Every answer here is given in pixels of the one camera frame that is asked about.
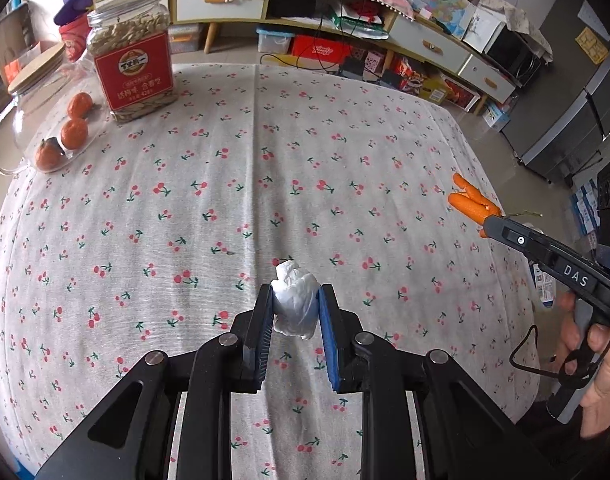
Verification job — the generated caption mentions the glass jar with wooden lid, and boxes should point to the glass jar with wooden lid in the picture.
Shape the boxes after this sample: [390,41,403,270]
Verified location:
[0,42,106,176]

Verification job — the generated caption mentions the red cardboard box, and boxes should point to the red cardboard box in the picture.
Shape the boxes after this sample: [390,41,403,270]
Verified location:
[291,35,353,63]

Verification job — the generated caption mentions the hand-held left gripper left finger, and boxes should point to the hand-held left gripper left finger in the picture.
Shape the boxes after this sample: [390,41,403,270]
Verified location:
[35,282,276,480]

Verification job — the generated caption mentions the black microwave oven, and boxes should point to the black microwave oven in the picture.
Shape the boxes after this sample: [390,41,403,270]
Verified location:
[485,27,541,78]

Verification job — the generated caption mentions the grey refrigerator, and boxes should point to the grey refrigerator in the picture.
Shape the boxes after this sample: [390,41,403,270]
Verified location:
[500,0,610,186]

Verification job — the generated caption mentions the clear storage box blue lid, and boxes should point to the clear storage box blue lid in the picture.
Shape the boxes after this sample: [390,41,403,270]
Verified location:
[256,27,296,56]

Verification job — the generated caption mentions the blue and yellow box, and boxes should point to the blue and yellow box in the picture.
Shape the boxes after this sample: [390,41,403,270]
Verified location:
[482,102,511,128]

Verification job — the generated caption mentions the purple plastic item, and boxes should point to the purple plastic item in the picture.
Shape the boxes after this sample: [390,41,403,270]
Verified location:
[55,0,93,26]

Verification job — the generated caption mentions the seed jar with red label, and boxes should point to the seed jar with red label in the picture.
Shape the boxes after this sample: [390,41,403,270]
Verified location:
[86,0,178,125]

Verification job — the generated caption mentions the orange tangerine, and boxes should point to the orange tangerine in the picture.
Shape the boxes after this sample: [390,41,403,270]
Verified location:
[60,117,89,151]
[67,91,94,118]

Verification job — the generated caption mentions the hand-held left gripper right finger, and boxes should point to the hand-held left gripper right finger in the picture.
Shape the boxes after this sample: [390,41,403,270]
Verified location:
[316,282,566,480]

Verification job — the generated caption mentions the orange carrot piece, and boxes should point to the orange carrot piece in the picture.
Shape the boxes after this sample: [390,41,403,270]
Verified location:
[447,172,501,238]

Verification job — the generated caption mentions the small orange fruits in jar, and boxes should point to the small orange fruits in jar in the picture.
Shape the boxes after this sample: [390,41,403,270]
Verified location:
[35,137,66,171]

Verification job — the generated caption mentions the cherry print tablecloth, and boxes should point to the cherry print tablecloth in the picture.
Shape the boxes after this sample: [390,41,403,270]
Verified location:
[0,62,542,480]

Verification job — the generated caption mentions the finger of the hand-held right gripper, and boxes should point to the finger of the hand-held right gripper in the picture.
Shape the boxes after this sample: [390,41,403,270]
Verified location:
[482,215,557,267]

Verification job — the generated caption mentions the yellow printed cardboard box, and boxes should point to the yellow printed cardboard box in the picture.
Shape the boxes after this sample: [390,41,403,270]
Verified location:
[420,74,481,112]

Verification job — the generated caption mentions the small white tissue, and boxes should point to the small white tissue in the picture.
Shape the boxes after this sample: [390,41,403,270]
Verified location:
[271,260,320,339]

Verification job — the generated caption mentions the long wooden cabinet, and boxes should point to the long wooden cabinet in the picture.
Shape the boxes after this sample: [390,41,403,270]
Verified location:
[92,0,516,106]

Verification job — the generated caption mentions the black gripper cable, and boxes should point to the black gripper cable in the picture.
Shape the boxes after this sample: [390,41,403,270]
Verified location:
[509,310,610,377]

